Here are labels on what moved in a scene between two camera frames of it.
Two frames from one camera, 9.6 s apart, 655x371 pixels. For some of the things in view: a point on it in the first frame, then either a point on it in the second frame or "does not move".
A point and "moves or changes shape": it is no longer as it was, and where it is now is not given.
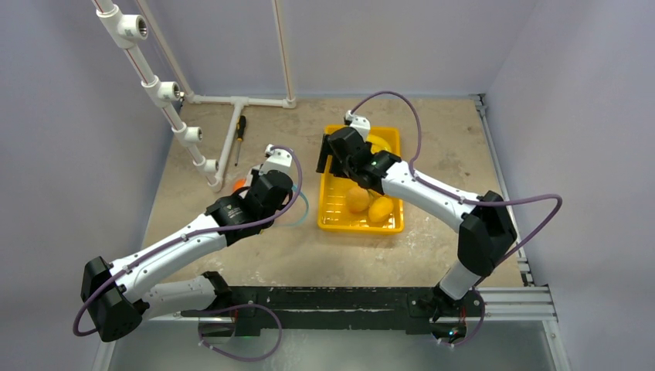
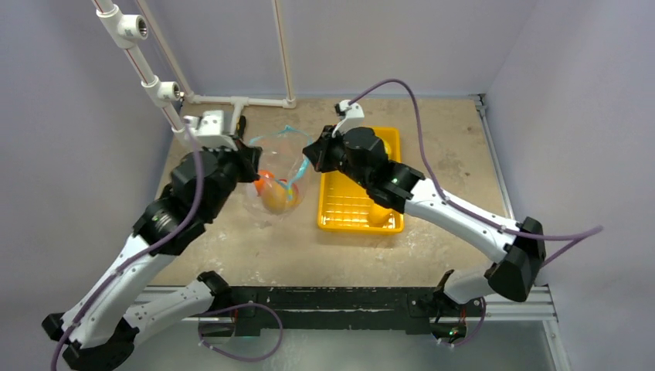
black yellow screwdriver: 241,126 does not move
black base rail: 250,309 does not move
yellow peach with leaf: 358,199 moves or changes shape
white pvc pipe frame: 129,30 does not move
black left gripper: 255,173 → 251,158
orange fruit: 239,183 moves or changes shape
